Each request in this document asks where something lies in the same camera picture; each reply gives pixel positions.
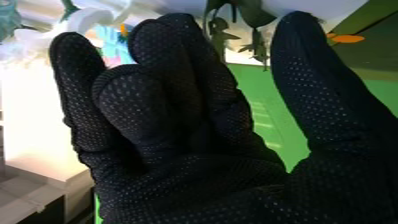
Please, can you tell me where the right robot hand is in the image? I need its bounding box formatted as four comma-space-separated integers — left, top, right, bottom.
48, 11, 398, 224

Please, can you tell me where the white sheet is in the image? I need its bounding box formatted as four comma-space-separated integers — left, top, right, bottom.
259, 0, 373, 22

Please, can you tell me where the blue flower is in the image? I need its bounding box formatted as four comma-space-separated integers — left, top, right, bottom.
94, 23, 139, 69

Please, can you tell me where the bunch of green sprigs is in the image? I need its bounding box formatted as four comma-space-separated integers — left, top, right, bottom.
203, 0, 281, 72

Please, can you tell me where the white flower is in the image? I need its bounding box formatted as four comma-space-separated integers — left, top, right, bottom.
0, 6, 130, 66

